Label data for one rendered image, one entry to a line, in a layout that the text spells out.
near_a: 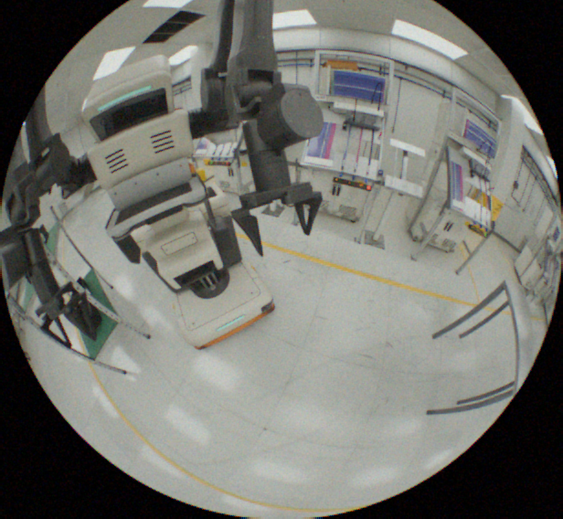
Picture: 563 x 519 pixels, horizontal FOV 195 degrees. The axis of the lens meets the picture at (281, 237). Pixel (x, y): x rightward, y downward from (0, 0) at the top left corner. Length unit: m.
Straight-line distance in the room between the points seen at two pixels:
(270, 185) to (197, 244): 0.43
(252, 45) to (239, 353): 1.32
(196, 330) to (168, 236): 0.63
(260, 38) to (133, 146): 0.34
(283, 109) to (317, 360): 1.21
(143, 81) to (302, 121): 0.32
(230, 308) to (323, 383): 0.76
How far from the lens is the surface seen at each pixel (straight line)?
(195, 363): 1.32
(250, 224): 0.21
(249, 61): 0.27
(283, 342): 1.21
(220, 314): 1.02
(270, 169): 0.23
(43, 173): 0.46
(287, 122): 0.17
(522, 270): 5.09
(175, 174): 0.45
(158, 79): 0.41
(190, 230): 0.55
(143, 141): 0.46
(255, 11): 0.31
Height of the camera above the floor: 1.19
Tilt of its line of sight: 43 degrees down
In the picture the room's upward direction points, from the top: straight up
